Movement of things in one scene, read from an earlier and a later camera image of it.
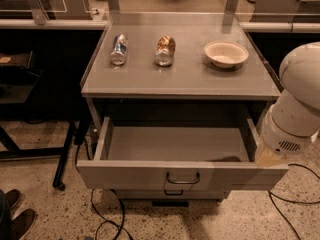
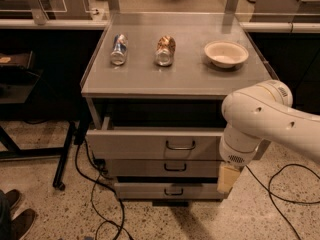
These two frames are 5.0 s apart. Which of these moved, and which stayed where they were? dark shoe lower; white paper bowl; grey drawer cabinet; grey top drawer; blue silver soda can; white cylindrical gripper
Moved: white cylindrical gripper; grey top drawer
Stayed: white paper bowl; blue silver soda can; dark shoe lower; grey drawer cabinet
